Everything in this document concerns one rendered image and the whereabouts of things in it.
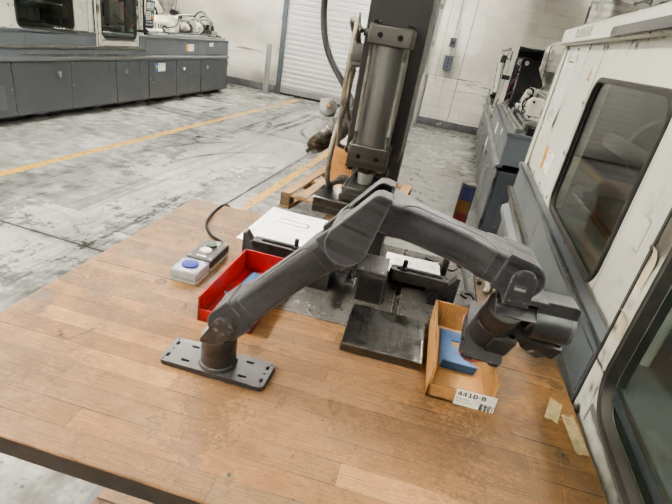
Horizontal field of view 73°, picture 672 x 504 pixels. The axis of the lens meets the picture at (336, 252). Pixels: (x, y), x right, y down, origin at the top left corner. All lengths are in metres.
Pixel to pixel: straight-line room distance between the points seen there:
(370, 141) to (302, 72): 9.80
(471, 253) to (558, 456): 0.42
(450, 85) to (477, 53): 0.76
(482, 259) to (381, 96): 0.46
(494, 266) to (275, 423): 0.43
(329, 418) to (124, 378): 0.36
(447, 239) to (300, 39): 10.22
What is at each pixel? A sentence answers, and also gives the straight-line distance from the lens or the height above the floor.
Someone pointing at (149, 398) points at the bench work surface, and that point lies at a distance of 0.84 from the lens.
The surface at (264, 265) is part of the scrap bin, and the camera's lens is 1.16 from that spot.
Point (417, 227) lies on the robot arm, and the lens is 0.64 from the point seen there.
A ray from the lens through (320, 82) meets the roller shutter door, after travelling 10.65.
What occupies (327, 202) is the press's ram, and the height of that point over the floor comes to 1.13.
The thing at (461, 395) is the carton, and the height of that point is 0.92.
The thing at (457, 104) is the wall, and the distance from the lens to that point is 10.24.
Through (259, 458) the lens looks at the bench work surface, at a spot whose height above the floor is 0.90.
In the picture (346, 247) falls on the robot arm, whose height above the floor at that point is 1.21.
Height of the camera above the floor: 1.49
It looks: 26 degrees down
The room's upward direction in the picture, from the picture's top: 10 degrees clockwise
